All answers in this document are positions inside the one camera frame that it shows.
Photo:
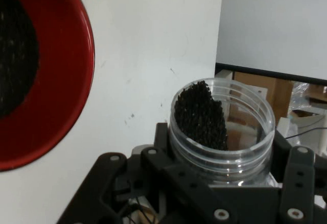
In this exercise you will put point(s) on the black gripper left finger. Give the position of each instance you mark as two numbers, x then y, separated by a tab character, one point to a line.
102	188

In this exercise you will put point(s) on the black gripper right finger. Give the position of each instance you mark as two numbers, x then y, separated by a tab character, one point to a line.
299	183

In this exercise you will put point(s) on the clear jar with black seeds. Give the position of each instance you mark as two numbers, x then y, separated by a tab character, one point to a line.
245	164

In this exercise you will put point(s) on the clear plastic bag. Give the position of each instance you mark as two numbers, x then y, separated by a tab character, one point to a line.
306	96

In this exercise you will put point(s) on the brown cardboard box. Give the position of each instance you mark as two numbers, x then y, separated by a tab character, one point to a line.
278	94

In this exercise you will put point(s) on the black partition edge strip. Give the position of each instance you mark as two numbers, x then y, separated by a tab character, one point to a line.
281	75

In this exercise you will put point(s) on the red bowl with black rim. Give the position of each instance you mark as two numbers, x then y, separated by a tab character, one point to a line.
64	81

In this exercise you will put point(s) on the black seeds heap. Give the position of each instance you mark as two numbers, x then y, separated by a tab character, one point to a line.
15	55

